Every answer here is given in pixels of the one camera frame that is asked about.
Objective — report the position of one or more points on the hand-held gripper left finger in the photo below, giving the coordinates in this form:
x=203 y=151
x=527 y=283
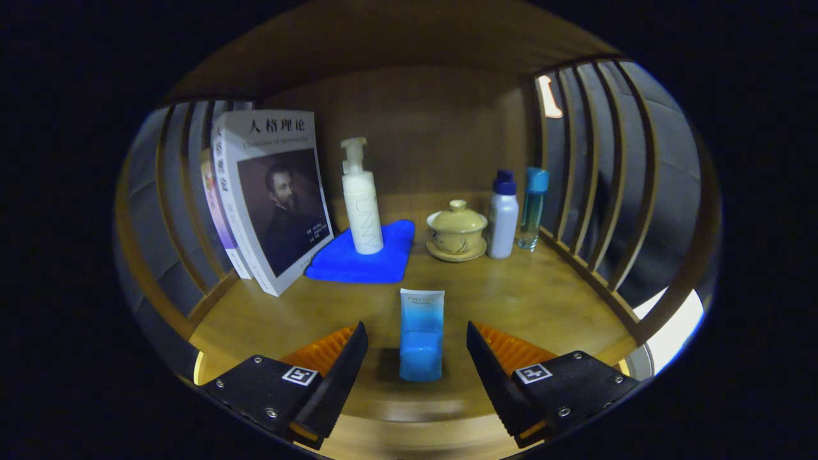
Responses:
x=339 y=383

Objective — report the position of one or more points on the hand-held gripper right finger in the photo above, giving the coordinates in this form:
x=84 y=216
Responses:
x=497 y=383

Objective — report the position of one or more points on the blue cosmetic tube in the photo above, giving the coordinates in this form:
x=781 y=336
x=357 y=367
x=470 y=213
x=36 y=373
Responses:
x=422 y=345

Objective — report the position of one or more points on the wooden drawer with black knob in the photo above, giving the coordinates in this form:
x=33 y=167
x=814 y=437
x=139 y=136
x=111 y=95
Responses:
x=415 y=446

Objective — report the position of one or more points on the wooden countertop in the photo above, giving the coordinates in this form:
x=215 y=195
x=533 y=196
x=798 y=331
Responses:
x=511 y=300

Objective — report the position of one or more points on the brown wooden cabinet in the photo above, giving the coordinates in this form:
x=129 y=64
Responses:
x=434 y=128

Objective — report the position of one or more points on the blue folded cloth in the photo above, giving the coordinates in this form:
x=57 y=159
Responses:
x=358 y=265

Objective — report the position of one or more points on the beige saucer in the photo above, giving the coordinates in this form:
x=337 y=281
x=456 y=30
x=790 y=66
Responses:
x=457 y=257

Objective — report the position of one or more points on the beige lidded teacup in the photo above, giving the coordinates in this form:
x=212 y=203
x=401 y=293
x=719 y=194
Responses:
x=457 y=230

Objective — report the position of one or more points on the white bottle with blue cap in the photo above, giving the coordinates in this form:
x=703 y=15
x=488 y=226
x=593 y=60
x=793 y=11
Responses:
x=503 y=220

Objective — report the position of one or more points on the white pump bottle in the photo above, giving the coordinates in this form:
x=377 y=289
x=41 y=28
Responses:
x=362 y=211

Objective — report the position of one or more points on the white grey appliance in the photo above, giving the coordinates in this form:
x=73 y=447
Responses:
x=671 y=332

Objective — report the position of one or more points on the teal transparent bottle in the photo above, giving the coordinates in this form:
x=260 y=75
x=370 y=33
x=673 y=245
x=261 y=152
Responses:
x=533 y=204

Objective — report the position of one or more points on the large white portrait book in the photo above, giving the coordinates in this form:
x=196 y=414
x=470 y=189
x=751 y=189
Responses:
x=281 y=204

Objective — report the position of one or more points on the thin purple book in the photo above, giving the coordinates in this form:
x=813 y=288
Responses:
x=220 y=217

